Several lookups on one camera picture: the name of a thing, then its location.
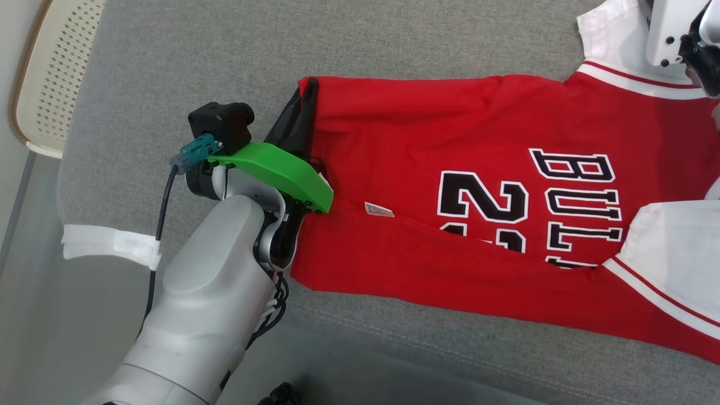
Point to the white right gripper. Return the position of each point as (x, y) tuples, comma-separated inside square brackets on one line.
[(666, 28)]

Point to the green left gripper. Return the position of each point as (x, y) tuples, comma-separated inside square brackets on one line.
[(281, 169)]

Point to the red and white Bulls jersey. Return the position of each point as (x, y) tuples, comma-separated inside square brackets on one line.
[(394, 124)]

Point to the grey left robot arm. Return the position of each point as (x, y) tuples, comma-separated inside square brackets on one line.
[(208, 292)]

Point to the grey fabric sofa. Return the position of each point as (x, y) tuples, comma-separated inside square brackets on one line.
[(169, 56)]

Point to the cream perforated laundry basket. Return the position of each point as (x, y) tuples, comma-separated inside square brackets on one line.
[(50, 73)]

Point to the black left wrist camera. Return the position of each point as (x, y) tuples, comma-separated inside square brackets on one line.
[(222, 124)]

